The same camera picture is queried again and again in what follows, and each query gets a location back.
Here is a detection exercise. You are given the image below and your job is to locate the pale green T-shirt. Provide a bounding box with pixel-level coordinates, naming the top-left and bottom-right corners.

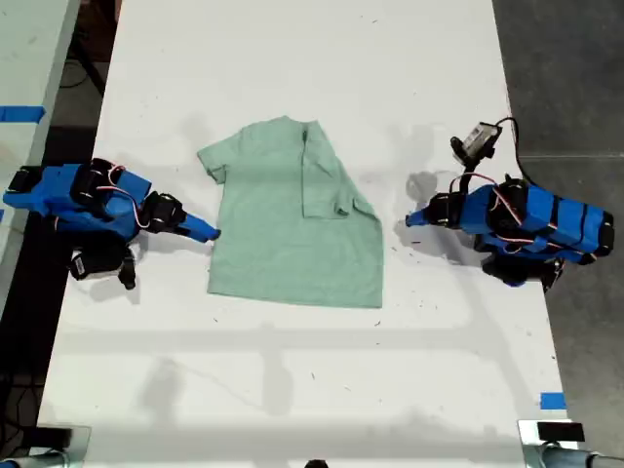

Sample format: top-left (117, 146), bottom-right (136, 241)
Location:
top-left (196, 115), bottom-right (385, 309)

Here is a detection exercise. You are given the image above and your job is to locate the long blue tape strip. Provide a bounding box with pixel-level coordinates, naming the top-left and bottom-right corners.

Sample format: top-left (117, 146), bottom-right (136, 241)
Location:
top-left (0, 104), bottom-right (47, 123)

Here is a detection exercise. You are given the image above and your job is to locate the white side table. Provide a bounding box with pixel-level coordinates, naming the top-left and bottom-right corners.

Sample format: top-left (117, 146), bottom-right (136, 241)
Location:
top-left (0, 0), bottom-right (82, 313)

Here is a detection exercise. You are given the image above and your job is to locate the black clamp block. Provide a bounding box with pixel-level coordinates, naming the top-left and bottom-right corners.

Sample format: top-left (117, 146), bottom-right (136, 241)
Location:
top-left (37, 427), bottom-right (74, 448)
top-left (536, 422), bottom-right (585, 444)

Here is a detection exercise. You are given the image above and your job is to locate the metal clamp plate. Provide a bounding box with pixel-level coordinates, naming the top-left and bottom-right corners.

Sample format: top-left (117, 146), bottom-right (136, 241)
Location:
top-left (517, 418), bottom-right (586, 468)

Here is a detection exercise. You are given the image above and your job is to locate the grey metal pipe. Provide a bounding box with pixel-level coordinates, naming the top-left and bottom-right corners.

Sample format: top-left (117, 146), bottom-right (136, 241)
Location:
top-left (540, 444), bottom-right (624, 468)

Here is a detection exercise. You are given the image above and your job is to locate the short black camera stalk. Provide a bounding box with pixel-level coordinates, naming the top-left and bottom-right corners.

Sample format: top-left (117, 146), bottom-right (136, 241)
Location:
top-left (457, 165), bottom-right (482, 196)

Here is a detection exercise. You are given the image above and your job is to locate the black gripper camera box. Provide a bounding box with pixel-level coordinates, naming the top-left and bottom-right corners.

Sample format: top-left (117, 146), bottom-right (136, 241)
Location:
top-left (67, 242), bottom-right (139, 292)
top-left (448, 121), bottom-right (503, 170)

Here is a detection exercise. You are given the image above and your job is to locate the black camera cable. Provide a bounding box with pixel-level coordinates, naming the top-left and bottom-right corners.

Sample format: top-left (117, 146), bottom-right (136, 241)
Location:
top-left (494, 115), bottom-right (535, 184)

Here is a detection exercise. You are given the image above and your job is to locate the black floor cable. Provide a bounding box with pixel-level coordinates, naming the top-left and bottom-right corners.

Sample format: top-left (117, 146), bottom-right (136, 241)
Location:
top-left (60, 56), bottom-right (106, 97)

